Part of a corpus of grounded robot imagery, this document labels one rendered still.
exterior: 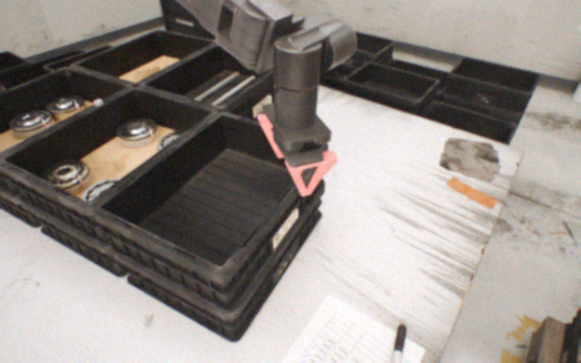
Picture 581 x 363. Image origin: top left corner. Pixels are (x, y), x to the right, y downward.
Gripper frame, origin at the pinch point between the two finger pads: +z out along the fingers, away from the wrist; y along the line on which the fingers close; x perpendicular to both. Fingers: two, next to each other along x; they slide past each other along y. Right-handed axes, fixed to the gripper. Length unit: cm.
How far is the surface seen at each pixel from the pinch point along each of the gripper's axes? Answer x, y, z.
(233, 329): 13.2, -5.3, 30.1
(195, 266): 17.1, -3.1, 11.9
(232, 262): 11.7, -4.9, 11.2
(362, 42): -117, 165, 49
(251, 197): 2.0, 18.9, 21.4
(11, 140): 57, 65, 22
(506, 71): -163, 92, 45
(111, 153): 31, 48, 22
